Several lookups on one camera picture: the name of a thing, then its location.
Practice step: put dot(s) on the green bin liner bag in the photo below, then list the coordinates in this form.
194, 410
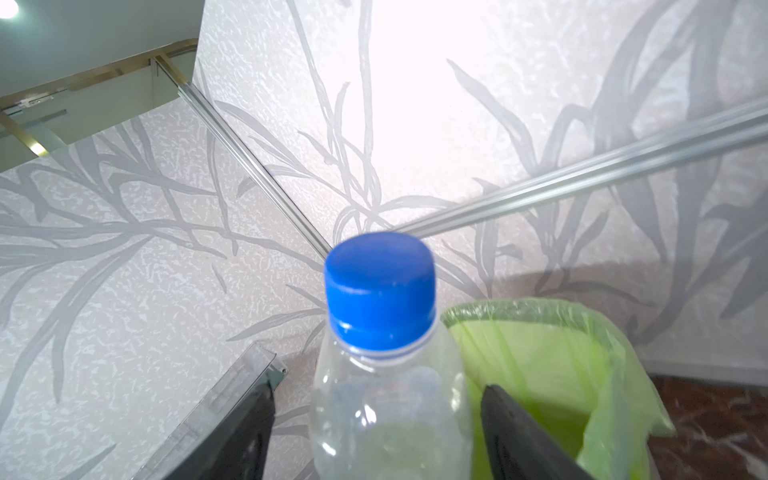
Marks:
572, 370

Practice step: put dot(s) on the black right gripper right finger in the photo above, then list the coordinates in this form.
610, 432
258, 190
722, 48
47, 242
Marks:
517, 446

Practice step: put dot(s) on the clear acrylic wall shelf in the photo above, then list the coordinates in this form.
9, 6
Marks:
256, 366

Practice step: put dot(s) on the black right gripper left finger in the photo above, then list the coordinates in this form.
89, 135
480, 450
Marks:
237, 448

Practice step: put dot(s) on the clear bottle blue cap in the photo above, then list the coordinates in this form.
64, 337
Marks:
390, 398

